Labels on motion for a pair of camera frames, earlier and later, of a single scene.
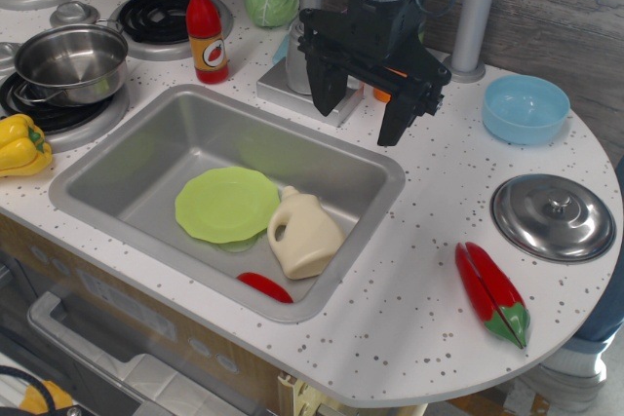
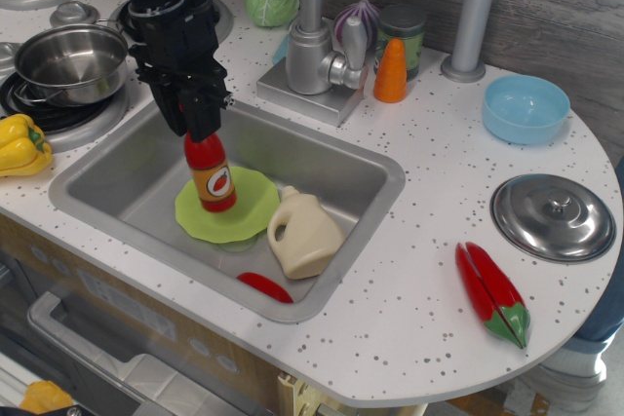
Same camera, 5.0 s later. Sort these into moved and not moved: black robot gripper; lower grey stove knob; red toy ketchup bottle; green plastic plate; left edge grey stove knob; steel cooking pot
Moved: black robot gripper; red toy ketchup bottle
Not moved: left edge grey stove knob; green plastic plate; steel cooking pot; lower grey stove knob
